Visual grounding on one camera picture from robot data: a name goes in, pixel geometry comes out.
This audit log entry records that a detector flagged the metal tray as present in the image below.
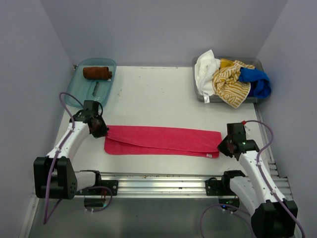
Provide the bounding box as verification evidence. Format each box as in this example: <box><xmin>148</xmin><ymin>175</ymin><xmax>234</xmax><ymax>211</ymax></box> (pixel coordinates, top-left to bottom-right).
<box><xmin>192</xmin><ymin>56</ymin><xmax>271</xmax><ymax>104</ymax></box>

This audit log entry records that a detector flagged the pink towel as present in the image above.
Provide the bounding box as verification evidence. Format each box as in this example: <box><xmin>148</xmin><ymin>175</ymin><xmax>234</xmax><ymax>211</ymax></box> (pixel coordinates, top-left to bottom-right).
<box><xmin>104</xmin><ymin>125</ymin><xmax>222</xmax><ymax>159</ymax></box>

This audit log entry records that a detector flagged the teal translucent plastic bin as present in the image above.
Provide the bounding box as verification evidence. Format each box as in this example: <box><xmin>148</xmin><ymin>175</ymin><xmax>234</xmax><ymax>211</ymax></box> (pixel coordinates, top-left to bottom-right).
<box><xmin>64</xmin><ymin>58</ymin><xmax>116</xmax><ymax>109</ymax></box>

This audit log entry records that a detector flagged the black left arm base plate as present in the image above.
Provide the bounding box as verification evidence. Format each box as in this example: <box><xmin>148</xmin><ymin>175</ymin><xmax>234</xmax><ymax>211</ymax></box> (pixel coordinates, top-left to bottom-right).
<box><xmin>76</xmin><ymin>180</ymin><xmax>118</xmax><ymax>196</ymax></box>

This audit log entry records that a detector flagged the white towel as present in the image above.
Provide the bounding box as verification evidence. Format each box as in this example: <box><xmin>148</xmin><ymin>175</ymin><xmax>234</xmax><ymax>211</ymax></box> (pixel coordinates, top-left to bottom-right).
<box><xmin>194</xmin><ymin>50</ymin><xmax>220</xmax><ymax>104</ymax></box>

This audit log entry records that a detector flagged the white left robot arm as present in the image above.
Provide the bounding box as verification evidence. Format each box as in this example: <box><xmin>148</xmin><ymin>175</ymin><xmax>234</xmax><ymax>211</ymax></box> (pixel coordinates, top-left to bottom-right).
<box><xmin>33</xmin><ymin>100</ymin><xmax>109</xmax><ymax>199</ymax></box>

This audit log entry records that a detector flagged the aluminium mounting rail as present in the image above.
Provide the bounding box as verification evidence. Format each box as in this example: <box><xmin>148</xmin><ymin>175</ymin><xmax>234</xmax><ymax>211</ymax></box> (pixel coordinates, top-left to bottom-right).
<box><xmin>31</xmin><ymin>161</ymin><xmax>293</xmax><ymax>199</ymax></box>

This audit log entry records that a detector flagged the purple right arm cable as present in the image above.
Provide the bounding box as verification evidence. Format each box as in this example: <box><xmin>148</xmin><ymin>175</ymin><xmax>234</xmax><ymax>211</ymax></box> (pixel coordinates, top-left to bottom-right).
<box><xmin>199</xmin><ymin>119</ymin><xmax>306</xmax><ymax>238</ymax></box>

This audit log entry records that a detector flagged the blue towel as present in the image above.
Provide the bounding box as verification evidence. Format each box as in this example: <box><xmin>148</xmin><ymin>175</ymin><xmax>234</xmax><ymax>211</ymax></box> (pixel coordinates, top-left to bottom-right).
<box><xmin>239</xmin><ymin>67</ymin><xmax>271</xmax><ymax>99</ymax></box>

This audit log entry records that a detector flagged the yellow striped towel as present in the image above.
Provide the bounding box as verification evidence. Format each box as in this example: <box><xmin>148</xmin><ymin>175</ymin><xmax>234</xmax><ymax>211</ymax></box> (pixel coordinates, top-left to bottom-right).
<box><xmin>212</xmin><ymin>59</ymin><xmax>255</xmax><ymax>109</ymax></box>

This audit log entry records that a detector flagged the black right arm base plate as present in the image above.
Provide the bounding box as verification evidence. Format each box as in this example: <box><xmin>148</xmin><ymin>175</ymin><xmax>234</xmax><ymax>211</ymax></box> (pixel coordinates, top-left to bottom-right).
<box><xmin>205</xmin><ymin>178</ymin><xmax>236</xmax><ymax>196</ymax></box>

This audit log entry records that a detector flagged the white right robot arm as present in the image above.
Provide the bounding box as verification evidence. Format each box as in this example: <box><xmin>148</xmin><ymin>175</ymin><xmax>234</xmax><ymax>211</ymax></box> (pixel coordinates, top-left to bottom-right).
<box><xmin>217</xmin><ymin>122</ymin><xmax>298</xmax><ymax>238</ymax></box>

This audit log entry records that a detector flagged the brown microfiber towel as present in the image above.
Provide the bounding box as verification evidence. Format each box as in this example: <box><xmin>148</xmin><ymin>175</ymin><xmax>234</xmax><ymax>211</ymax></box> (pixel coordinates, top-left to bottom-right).
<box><xmin>83</xmin><ymin>66</ymin><xmax>112</xmax><ymax>80</ymax></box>

